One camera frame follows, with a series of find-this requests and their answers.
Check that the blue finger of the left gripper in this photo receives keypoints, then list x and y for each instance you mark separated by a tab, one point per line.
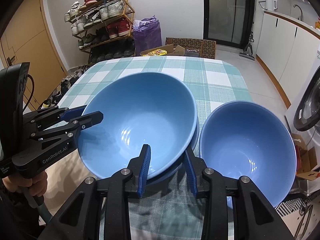
72	113

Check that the dark blue bowl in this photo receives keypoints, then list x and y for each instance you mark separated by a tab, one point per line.
242	138
177	164

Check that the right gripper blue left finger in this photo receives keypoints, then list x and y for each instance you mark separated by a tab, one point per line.
144	163

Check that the chrome kitchen faucet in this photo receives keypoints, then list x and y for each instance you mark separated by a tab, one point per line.
299	14

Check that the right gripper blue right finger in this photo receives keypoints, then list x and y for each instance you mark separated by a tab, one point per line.
193	166

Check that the cardboard box with snacks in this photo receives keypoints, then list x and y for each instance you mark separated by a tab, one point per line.
168	50

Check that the light blue bowl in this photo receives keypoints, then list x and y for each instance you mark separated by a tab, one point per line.
143	108

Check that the person's left hand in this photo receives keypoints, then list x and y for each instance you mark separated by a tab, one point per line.
36	186

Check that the black framed glass door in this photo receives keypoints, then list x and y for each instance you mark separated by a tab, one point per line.
228	22

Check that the wooden door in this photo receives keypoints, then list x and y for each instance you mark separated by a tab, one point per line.
26	39

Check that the cardboard box orange red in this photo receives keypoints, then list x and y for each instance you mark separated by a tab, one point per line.
306	159

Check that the patterned brown doormat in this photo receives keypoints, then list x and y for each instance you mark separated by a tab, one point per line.
205	48

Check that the purple plastic bag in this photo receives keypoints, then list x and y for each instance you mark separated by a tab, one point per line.
147	34

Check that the cream plate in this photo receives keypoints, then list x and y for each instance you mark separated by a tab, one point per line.
63	178

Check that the teal plaid tablecloth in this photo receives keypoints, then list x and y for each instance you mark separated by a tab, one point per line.
167	209

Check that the white kitchen base cabinets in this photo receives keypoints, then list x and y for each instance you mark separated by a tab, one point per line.
286	50

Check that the upright vacuum cleaner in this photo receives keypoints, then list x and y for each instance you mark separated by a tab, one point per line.
248	50

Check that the white electric kettle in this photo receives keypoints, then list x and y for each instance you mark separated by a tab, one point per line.
271	5

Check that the black white patterned rug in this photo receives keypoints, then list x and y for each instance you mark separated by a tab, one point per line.
301	216

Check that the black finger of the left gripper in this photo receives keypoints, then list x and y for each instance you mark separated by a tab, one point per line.
87	120

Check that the white washing machine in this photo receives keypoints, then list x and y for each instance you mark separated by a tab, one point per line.
303	118

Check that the wooden shoe rack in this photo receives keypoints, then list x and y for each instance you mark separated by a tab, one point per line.
104	28

